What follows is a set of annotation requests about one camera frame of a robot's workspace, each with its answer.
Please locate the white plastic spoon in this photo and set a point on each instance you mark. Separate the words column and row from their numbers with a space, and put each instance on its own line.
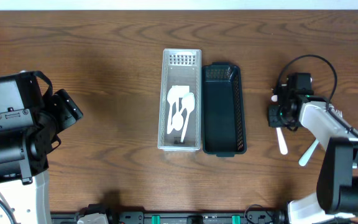
column 274, row 98
column 188, row 103
column 177, row 121
column 181, row 91
column 171, row 98

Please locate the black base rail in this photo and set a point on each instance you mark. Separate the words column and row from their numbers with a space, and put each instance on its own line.
column 98, row 213

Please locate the clear perforated plastic basket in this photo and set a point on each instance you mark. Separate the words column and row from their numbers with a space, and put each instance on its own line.
column 180, row 67

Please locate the white plastic fork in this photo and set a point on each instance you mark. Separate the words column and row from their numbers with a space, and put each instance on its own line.
column 308, row 153
column 281, row 142

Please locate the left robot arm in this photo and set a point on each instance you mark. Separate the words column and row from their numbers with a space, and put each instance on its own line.
column 31, row 117

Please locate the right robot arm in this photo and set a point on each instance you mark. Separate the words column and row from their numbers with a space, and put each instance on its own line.
column 336, row 196

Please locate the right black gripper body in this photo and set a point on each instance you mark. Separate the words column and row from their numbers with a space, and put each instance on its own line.
column 277, row 117

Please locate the black perforated plastic basket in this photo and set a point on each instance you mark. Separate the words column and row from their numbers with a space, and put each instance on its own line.
column 224, row 128

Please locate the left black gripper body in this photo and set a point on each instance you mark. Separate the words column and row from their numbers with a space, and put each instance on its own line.
column 62, row 114

